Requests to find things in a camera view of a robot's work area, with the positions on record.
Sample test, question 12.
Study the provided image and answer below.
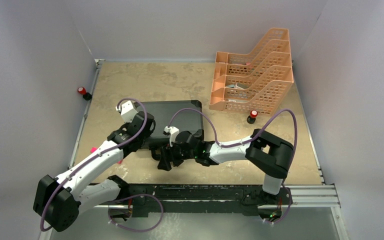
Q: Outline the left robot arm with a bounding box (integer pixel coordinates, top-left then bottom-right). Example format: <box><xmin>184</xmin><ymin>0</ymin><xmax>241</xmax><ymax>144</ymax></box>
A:
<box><xmin>33</xmin><ymin>111</ymin><xmax>156</xmax><ymax>232</ymax></box>

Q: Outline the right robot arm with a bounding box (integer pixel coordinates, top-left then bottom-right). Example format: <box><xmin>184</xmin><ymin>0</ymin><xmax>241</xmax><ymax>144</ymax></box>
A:
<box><xmin>157</xmin><ymin>127</ymin><xmax>295</xmax><ymax>204</ymax></box>

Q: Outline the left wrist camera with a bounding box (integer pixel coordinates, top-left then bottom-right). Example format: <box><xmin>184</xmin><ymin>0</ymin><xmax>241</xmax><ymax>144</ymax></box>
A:
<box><xmin>115</xmin><ymin>100</ymin><xmax>138</xmax><ymax>123</ymax></box>

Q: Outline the red emergency button left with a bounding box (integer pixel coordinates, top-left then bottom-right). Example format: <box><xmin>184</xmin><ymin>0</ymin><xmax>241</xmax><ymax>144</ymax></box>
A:
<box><xmin>77</xmin><ymin>87</ymin><xmax>93</xmax><ymax>101</ymax></box>

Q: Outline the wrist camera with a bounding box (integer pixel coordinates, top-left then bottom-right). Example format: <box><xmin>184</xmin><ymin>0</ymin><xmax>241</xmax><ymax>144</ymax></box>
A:
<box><xmin>163</xmin><ymin>126</ymin><xmax>180</xmax><ymax>147</ymax></box>
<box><xmin>115</xmin><ymin>100</ymin><xmax>138</xmax><ymax>123</ymax></box>

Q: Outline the red black stamp on table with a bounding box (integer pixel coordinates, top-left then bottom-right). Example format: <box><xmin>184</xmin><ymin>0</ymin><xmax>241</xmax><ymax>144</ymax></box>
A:
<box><xmin>246</xmin><ymin>110</ymin><xmax>258</xmax><ymax>124</ymax></box>

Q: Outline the black poker set case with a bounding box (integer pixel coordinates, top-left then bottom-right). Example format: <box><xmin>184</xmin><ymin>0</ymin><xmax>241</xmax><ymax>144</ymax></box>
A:
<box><xmin>135</xmin><ymin>99</ymin><xmax>204</xmax><ymax>157</ymax></box>

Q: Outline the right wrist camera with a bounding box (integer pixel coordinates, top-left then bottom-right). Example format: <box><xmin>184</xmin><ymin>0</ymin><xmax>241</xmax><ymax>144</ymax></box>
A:
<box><xmin>163</xmin><ymin>126</ymin><xmax>180</xmax><ymax>147</ymax></box>

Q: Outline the black base frame rail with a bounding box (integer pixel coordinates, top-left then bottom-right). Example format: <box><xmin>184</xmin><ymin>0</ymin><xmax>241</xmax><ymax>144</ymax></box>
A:
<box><xmin>110</xmin><ymin>183</ymin><xmax>293</xmax><ymax>220</ymax></box>

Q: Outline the orange plastic file tray rack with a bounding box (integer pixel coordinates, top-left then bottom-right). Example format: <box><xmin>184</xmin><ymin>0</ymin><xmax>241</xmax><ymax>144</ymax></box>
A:
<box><xmin>209</xmin><ymin>27</ymin><xmax>295</xmax><ymax>116</ymax></box>

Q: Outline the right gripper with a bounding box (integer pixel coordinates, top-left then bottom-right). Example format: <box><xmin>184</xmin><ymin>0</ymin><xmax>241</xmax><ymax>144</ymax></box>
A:
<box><xmin>158</xmin><ymin>141</ymin><xmax>197</xmax><ymax>171</ymax></box>

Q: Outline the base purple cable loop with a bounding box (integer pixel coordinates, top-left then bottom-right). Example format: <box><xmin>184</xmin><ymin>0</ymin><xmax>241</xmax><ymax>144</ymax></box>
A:
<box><xmin>107</xmin><ymin>193</ymin><xmax>165</xmax><ymax>233</ymax></box>

